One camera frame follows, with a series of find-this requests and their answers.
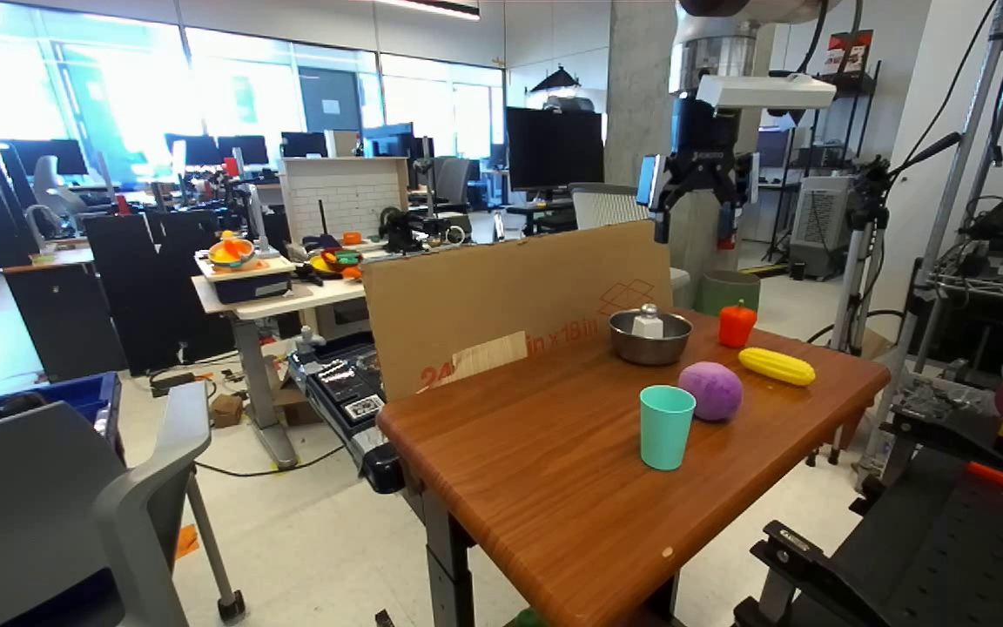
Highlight blue bin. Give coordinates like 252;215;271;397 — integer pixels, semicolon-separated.
0;372;125;458

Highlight metal wire shelf rack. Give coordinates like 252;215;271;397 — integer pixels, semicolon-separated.
858;0;1003;475

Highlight camera on tripod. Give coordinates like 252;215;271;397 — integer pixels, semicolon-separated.
828;131;964;354

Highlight black shelf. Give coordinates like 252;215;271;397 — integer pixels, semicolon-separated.
761;59;883;264

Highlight grey chair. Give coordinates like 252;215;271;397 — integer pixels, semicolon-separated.
0;381;247;627

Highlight green bin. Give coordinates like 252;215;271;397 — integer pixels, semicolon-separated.
697;269;762;317

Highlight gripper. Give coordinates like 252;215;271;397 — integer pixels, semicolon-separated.
650;97;747;252

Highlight ceiling light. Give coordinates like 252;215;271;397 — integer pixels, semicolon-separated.
369;0;481;22

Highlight cardboard panel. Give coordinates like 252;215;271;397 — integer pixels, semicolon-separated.
362;220;675;404

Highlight yellow toy corn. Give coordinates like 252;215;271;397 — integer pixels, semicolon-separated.
738;347;817;388

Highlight silver bowl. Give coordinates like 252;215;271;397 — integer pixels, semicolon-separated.
609;309;694;367

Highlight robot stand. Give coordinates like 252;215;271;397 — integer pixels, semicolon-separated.
732;409;1003;627

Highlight white brick panel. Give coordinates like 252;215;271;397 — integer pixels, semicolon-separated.
279;156;412;246

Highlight white air purifier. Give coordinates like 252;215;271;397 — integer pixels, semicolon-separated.
788;175;856;280

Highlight teal cup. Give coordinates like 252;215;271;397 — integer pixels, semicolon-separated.
639;385;697;472

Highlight orange toy pepper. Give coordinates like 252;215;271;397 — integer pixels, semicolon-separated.
718;300;757;349

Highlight row of monitors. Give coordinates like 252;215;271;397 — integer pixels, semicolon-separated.
0;122;420;178

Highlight blue tray box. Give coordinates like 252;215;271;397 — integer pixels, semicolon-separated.
195;253;296;305

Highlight large black monitor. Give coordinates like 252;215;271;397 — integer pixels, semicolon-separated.
505;106;606;193

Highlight white mesh chair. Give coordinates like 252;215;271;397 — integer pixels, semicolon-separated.
568;182;652;233

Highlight yellow bowl of toys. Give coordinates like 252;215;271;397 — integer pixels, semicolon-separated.
308;247;365;281

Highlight purple ball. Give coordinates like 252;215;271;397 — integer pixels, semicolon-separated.
678;361;744;423

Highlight red poster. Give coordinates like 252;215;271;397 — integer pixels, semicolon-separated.
821;30;875;78

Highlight black tool case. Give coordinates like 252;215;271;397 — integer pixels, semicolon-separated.
287;334;391;438

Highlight black panels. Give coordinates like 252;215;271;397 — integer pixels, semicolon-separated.
83;208;239;377

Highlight bowl of toy food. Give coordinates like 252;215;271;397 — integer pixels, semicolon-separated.
206;230;258;272

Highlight studio lamp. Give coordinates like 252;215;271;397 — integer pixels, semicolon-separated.
527;64;596;112

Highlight white desk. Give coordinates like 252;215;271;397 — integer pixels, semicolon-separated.
192;242;468;471

